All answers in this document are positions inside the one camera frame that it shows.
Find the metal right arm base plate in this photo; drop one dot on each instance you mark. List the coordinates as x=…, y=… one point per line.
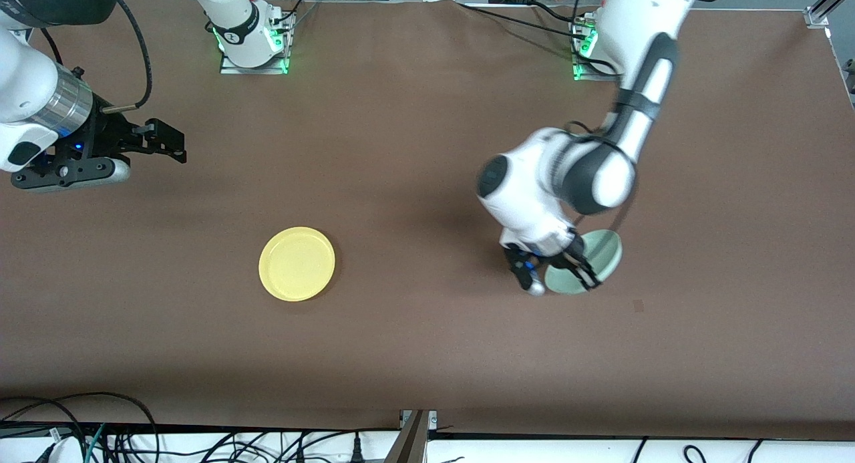
x=254, y=69

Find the light green plate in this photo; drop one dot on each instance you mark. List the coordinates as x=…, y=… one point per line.
x=604, y=256

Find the brown table cloth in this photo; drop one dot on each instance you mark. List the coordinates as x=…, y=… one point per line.
x=401, y=149

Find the small metal corner bracket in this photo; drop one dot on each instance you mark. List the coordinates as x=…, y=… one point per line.
x=433, y=419

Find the white adapter box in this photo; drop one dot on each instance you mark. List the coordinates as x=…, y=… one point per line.
x=67, y=449

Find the aluminium frame corner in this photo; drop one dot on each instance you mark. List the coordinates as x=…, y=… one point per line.
x=825, y=7

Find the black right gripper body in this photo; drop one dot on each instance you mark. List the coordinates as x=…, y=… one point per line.
x=107, y=130

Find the black power plug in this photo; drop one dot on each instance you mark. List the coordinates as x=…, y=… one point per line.
x=357, y=453

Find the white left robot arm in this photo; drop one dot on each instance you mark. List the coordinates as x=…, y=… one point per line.
x=534, y=182

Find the aluminium profile post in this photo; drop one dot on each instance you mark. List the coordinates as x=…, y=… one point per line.
x=411, y=443

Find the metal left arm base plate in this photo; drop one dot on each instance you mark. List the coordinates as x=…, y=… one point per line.
x=588, y=75

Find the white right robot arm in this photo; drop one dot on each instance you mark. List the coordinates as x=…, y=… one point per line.
x=30, y=82

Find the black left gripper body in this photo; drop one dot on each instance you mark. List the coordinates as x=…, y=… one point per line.
x=572, y=250

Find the yellow plate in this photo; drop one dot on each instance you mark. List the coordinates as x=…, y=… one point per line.
x=297, y=264

